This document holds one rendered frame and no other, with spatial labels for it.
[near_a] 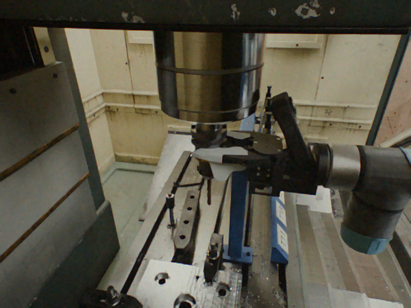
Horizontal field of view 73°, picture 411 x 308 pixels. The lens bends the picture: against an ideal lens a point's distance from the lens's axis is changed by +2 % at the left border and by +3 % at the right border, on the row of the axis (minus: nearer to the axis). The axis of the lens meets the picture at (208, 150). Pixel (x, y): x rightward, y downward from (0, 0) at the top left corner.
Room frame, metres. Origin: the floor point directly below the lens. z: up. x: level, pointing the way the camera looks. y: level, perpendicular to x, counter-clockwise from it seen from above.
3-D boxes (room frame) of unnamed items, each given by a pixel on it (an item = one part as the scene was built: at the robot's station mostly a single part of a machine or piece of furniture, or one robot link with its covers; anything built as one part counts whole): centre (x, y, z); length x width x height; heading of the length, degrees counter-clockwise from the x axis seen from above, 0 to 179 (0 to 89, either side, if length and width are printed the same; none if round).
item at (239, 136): (0.45, -0.03, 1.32); 0.09 x 0.03 x 0.06; 66
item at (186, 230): (0.66, 0.07, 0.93); 0.26 x 0.05 x 0.06; 174
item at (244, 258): (0.56, -0.08, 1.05); 0.10 x 0.05 x 0.30; 79
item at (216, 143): (0.42, 0.00, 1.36); 0.06 x 0.06 x 0.03
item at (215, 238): (0.47, -0.01, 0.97); 0.13 x 0.03 x 0.15; 169
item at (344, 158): (0.38, -0.21, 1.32); 0.08 x 0.05 x 0.08; 169
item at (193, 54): (0.42, 0.00, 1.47); 0.16 x 0.16 x 0.12
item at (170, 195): (0.68, 0.12, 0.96); 0.03 x 0.03 x 0.13
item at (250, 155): (0.38, -0.06, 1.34); 0.09 x 0.05 x 0.02; 92
